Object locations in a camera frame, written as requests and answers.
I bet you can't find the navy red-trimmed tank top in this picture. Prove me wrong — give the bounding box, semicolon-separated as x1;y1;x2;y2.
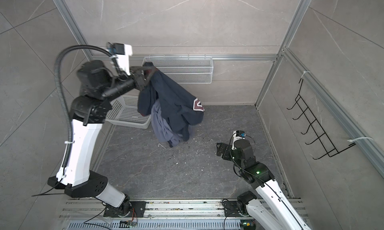
138;69;205;142

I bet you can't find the grey-blue tank top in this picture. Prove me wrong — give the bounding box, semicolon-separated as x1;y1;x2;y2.
151;99;182;148

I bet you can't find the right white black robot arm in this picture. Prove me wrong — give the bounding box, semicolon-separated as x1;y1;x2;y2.
216;136;310;230

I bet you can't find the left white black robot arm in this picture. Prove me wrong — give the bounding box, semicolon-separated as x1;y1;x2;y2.
48;60;156;217

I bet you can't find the white plastic laundry basket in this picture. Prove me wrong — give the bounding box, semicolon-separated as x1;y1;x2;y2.
106;95;151;129

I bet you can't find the white wire mesh shelf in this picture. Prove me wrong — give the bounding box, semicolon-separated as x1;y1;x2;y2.
143;56;214;84

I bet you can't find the left black corrugated cable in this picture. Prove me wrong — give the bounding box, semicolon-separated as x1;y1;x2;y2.
53;45;113;169

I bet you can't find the black wire hook rack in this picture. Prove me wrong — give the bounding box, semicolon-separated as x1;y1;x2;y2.
287;79;356;160

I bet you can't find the aluminium frame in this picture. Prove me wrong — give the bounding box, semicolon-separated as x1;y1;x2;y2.
47;0;384;178

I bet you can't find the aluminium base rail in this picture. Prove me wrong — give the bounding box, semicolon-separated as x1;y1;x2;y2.
58;199;310;230

